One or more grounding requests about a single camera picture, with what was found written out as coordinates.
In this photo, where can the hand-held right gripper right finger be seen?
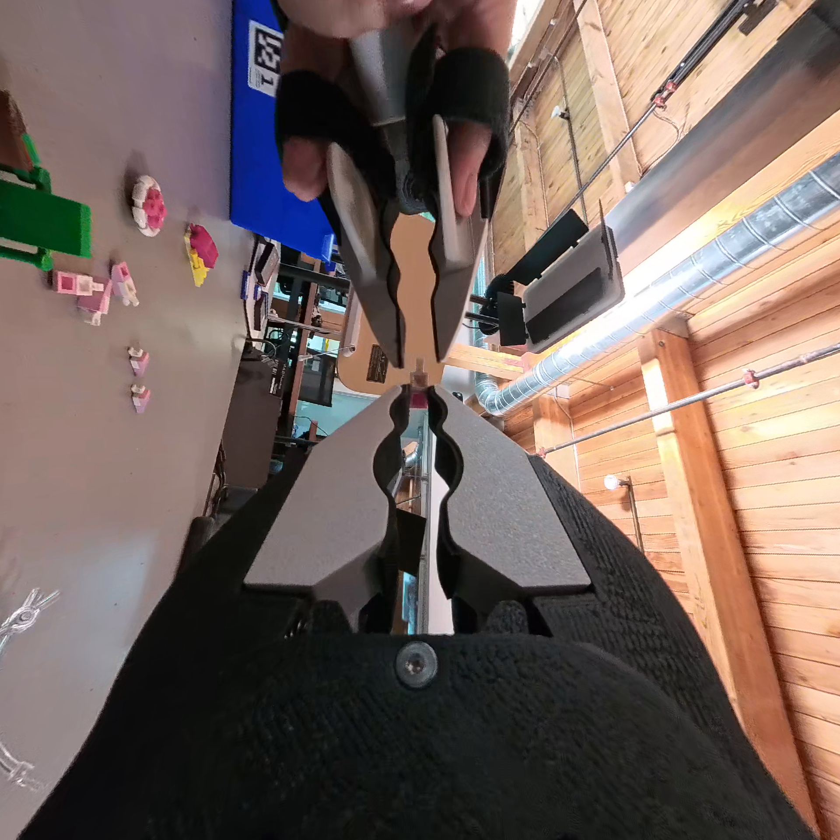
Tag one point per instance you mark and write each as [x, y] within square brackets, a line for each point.
[512, 518]

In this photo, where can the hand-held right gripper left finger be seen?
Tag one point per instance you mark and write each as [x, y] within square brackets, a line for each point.
[321, 512]

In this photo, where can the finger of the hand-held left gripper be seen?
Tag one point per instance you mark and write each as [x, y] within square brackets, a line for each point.
[364, 249]
[456, 275]

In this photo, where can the small magenta lego piece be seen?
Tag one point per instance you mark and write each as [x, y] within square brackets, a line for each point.
[418, 388]

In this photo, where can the magenta yellow lego assembly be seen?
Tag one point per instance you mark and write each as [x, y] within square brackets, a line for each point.
[201, 253]

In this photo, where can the pink lego slope with clip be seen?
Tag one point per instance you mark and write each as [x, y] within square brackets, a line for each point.
[141, 397]
[139, 361]

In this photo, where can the round white magenta lego flower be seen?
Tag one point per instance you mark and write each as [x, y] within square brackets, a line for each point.
[149, 205]

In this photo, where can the pink white lego clip piece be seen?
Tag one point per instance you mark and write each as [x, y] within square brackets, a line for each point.
[124, 283]

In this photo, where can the pink lego brick with clip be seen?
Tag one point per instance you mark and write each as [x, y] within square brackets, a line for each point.
[77, 283]

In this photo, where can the green lego stem assembly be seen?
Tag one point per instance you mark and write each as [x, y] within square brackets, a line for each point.
[43, 220]

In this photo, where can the person's left hand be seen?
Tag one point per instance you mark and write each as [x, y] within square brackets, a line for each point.
[305, 167]

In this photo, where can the black light panel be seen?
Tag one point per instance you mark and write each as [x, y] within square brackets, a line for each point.
[571, 289]

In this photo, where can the blue mat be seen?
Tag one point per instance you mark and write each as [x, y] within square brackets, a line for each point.
[256, 157]

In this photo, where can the metal rod with red clamp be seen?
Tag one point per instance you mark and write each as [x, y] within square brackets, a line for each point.
[689, 399]

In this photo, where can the wall light bulb fixture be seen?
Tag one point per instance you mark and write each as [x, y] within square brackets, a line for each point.
[617, 484]

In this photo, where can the wooden post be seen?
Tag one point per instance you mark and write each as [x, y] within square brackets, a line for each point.
[715, 525]

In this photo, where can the silver metal duct pipe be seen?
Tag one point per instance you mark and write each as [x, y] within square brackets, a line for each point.
[663, 308]

